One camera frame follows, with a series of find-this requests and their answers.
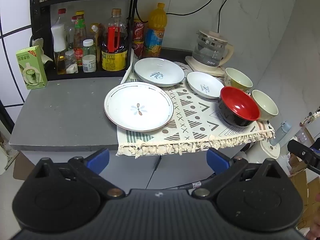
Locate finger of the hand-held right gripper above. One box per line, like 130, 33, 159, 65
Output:
287, 139, 320, 175

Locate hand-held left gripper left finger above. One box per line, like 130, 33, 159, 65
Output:
35, 148, 126, 200

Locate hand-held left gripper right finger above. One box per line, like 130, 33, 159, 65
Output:
191, 147, 285, 200

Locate medium white blue-print plate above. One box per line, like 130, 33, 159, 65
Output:
134, 57, 185, 87

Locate grey-blue bottle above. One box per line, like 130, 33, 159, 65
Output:
269, 121, 292, 147

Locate cardboard box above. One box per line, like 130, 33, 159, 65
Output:
287, 152, 316, 230

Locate white round stand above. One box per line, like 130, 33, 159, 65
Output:
259, 139, 281, 159

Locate grey counter cabinet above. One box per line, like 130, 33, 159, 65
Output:
17, 150, 250, 193

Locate patterned fringed table cloth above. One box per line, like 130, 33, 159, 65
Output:
116, 55, 276, 159

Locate red and black bowl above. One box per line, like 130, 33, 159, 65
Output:
217, 86, 261, 127

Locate large white flower plate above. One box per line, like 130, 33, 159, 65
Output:
104, 82, 175, 132

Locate small white blue-print plate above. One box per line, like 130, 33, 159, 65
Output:
186, 71, 225, 99

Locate cream kettle base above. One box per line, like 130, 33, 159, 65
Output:
185, 55, 225, 77

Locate small glass jar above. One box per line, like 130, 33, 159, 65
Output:
64, 50, 78, 74

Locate large soy sauce bottle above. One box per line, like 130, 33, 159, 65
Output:
101, 8, 128, 72

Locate glass electric kettle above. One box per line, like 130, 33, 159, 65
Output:
192, 29, 235, 67

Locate green drink carton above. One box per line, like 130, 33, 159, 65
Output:
16, 45, 48, 90

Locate red-label sauce bottle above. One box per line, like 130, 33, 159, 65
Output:
73, 10, 87, 67

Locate white crumpled tissue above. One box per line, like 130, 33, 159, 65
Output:
32, 38, 54, 64

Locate white-capped oil bottle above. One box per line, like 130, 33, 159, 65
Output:
51, 24, 68, 75

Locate orange juice bottle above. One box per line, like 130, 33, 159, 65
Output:
144, 3, 168, 58

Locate clear red-capped bottle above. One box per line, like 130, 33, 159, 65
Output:
57, 8, 68, 27

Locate black metal shelf rack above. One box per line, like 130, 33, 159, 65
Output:
29, 0, 138, 81

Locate black power cable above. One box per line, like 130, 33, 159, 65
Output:
217, 0, 236, 32
136, 0, 222, 23

